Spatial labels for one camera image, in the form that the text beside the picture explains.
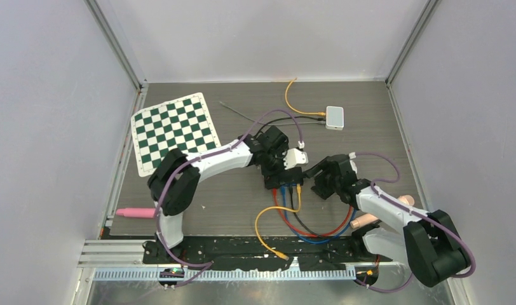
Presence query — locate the black ethernet cable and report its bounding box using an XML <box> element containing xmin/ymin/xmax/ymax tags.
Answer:
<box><xmin>288</xmin><ymin>186</ymin><xmax>326</xmax><ymax>240</ymax></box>

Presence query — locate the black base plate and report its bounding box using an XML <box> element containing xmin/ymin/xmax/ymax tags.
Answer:
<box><xmin>140</xmin><ymin>235</ymin><xmax>381</xmax><ymax>273</ymax></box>

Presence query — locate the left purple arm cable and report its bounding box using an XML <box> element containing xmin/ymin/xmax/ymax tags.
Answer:
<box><xmin>154</xmin><ymin>109</ymin><xmax>305</xmax><ymax>288</ymax></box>

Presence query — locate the black cable to router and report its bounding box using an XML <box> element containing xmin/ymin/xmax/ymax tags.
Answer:
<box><xmin>254</xmin><ymin>116</ymin><xmax>326</xmax><ymax>137</ymax></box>

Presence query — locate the red ethernet cable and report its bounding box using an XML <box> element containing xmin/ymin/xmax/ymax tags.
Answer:
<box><xmin>273</xmin><ymin>188</ymin><xmax>354</xmax><ymax>239</ymax></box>

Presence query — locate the yellow ethernet cable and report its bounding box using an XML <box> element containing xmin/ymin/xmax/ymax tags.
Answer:
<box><xmin>254</xmin><ymin>184</ymin><xmax>303</xmax><ymax>261</ymax></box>

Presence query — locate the yellow cable to router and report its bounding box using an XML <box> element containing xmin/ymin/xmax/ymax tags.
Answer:
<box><xmin>285</xmin><ymin>77</ymin><xmax>327</xmax><ymax>116</ymax></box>

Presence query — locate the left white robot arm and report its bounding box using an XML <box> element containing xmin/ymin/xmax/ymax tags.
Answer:
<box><xmin>147</xmin><ymin>126</ymin><xmax>309</xmax><ymax>263</ymax></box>

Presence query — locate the slotted cable duct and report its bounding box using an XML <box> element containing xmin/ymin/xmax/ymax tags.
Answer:
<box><xmin>93</xmin><ymin>266</ymin><xmax>356</xmax><ymax>281</ymax></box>

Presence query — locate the green white chessboard mat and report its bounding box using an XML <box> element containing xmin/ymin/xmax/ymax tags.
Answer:
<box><xmin>130</xmin><ymin>92</ymin><xmax>221</xmax><ymax>177</ymax></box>

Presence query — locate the beige cylinder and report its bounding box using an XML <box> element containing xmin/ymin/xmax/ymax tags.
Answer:
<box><xmin>350</xmin><ymin>195</ymin><xmax>415</xmax><ymax>229</ymax></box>

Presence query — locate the white router box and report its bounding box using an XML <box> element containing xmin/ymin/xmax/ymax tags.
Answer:
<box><xmin>325</xmin><ymin>106</ymin><xmax>344</xmax><ymax>130</ymax></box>

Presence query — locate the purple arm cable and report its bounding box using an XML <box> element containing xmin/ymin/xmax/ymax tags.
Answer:
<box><xmin>350</xmin><ymin>152</ymin><xmax>477</xmax><ymax>295</ymax></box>
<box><xmin>154</xmin><ymin>109</ymin><xmax>305</xmax><ymax>288</ymax></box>

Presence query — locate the black network switch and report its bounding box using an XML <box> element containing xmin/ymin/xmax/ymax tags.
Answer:
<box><xmin>264</xmin><ymin>166</ymin><xmax>304</xmax><ymax>191</ymax></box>

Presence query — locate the pink cylinder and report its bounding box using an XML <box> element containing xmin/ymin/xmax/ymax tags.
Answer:
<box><xmin>115</xmin><ymin>208</ymin><xmax>155</xmax><ymax>219</ymax></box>

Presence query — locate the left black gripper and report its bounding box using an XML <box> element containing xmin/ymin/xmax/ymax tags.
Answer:
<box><xmin>261</xmin><ymin>142</ymin><xmax>294</xmax><ymax>188</ymax></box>

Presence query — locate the grey thin cable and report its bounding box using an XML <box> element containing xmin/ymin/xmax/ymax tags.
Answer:
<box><xmin>219</xmin><ymin>100</ymin><xmax>326</xmax><ymax>126</ymax></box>

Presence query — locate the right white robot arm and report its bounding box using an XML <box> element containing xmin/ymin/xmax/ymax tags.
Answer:
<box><xmin>303</xmin><ymin>152</ymin><xmax>476</xmax><ymax>287</ymax></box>

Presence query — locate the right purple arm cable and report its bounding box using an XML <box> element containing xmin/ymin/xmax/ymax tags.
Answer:
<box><xmin>350</xmin><ymin>152</ymin><xmax>477</xmax><ymax>295</ymax></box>

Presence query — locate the blue ethernet cable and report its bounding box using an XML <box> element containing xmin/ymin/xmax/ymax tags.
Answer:
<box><xmin>280</xmin><ymin>186</ymin><xmax>358</xmax><ymax>245</ymax></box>

